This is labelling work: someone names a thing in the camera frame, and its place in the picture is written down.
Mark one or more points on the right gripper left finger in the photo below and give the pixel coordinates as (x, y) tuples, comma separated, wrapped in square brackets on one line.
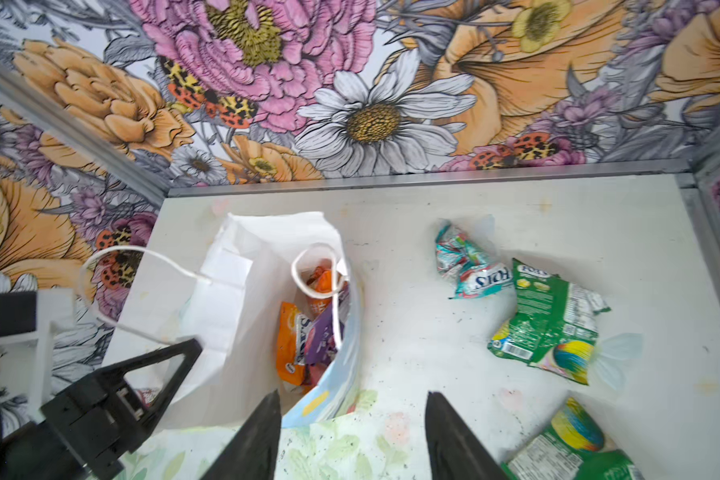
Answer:
[(253, 451)]

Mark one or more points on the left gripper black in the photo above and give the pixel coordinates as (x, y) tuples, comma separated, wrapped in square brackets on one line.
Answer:
[(125, 400)]

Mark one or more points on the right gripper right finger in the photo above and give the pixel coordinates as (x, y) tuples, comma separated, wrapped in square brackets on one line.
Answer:
[(455, 453)]

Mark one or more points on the orange Fox's candy bag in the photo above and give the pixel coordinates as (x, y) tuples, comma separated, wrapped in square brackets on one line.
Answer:
[(293, 333)]

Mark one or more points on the purple pink candy bag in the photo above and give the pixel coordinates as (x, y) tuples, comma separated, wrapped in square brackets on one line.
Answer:
[(320, 347)]

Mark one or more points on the white green paper bag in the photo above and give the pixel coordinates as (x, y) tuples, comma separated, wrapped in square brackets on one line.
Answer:
[(229, 300)]

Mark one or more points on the orange corn chips bag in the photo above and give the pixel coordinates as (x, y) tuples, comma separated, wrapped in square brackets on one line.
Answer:
[(320, 280)]

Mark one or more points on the green snack bag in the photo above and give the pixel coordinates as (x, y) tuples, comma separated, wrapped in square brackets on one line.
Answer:
[(572, 446)]

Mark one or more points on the green Fox's candy bag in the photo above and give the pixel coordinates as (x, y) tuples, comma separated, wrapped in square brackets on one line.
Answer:
[(554, 327)]

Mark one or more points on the teal Fox's candy bag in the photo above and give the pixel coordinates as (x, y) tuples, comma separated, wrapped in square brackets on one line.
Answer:
[(473, 272)]

